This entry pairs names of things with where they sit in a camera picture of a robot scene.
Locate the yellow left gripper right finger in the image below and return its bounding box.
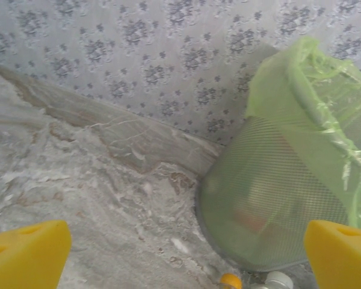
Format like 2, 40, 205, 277
306, 219, 361, 289

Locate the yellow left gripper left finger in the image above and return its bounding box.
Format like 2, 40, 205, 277
0, 219, 72, 289

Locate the white cap white label bottle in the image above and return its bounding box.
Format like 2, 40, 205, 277
263, 270, 294, 289

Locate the orange label plastic bottle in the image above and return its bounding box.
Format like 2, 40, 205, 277
219, 272, 242, 289

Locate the grey mesh waste bin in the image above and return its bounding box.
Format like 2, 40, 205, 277
195, 116, 354, 273

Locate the green-lined trash bin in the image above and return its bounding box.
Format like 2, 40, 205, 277
245, 36, 361, 232

